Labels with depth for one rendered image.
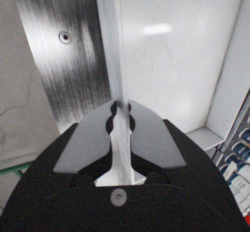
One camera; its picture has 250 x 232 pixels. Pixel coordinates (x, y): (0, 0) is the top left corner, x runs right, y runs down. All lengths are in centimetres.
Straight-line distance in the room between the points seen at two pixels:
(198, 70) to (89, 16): 20
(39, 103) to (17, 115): 22
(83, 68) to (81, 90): 4
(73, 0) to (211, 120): 33
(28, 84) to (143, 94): 110
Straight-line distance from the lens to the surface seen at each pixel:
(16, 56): 118
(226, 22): 25
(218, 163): 77
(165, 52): 18
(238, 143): 71
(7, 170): 152
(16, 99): 129
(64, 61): 27
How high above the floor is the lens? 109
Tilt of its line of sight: 56 degrees down
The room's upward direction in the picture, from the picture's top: 146 degrees clockwise
